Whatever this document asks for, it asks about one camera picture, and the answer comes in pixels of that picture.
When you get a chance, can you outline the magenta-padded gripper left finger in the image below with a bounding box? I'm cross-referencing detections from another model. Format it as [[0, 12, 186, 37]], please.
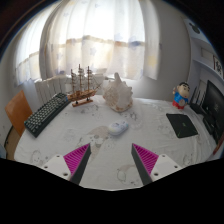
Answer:
[[41, 143, 92, 186]]

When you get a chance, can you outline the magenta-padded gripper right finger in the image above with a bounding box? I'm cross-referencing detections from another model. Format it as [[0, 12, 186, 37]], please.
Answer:
[[131, 143, 184, 186]]

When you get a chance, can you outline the white cartoon-print computer mouse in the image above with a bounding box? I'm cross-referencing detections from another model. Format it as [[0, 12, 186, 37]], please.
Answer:
[[107, 120, 130, 137]]

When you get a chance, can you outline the black mouse pad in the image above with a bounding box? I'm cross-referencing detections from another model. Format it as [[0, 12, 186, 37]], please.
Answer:
[[165, 113, 199, 139]]

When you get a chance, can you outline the white printed tablecloth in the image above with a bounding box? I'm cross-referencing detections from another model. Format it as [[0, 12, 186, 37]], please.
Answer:
[[13, 94, 218, 191]]

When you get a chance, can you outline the dark mechanical keyboard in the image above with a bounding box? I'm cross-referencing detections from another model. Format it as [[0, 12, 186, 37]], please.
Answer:
[[23, 92, 72, 138]]

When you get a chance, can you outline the wooden model sailing ship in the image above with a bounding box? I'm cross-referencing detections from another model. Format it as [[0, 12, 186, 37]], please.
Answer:
[[66, 63, 103, 108]]

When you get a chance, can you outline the large white conch shell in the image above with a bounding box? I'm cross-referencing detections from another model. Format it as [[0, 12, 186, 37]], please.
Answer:
[[102, 72, 134, 113]]

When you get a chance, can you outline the cartoon boy figurine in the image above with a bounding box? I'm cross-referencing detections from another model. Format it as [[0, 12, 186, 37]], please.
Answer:
[[171, 81, 192, 110]]

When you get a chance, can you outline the black router with antennas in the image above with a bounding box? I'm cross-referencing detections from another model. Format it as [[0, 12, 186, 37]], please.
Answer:
[[189, 86, 208, 116]]

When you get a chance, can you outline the orange wooden chair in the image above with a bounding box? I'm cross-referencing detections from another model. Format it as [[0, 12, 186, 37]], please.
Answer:
[[4, 89, 34, 161]]

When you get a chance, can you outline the white radiator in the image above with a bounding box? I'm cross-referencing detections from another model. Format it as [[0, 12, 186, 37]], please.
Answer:
[[34, 73, 108, 105]]

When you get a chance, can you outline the black computer monitor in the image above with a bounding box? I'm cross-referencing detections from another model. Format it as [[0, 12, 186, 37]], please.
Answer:
[[201, 79, 224, 144]]

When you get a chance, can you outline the sheer white star-print curtain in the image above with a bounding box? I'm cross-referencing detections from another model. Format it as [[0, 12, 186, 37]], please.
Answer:
[[14, 0, 161, 85]]

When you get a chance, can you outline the white wall shelf unit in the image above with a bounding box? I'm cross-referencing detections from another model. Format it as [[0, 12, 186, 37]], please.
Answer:
[[184, 19, 224, 81]]

